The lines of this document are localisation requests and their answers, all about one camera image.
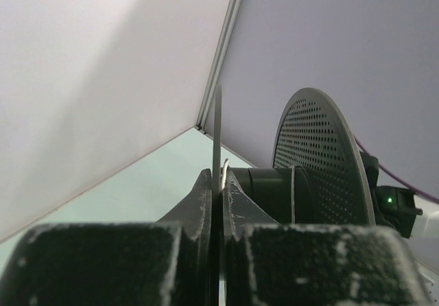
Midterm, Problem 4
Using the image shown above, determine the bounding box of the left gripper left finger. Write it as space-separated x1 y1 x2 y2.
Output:
1 169 212 305

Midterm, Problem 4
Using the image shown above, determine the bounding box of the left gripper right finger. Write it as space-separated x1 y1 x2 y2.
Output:
223 178 433 305

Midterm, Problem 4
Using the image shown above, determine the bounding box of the black cable spool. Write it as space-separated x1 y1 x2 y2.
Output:
211 84 377 306

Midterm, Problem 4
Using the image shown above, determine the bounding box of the white thin cable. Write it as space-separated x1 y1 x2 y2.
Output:
219 158 298 224

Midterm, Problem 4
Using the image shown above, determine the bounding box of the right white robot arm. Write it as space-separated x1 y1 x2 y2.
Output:
360 152 438 239

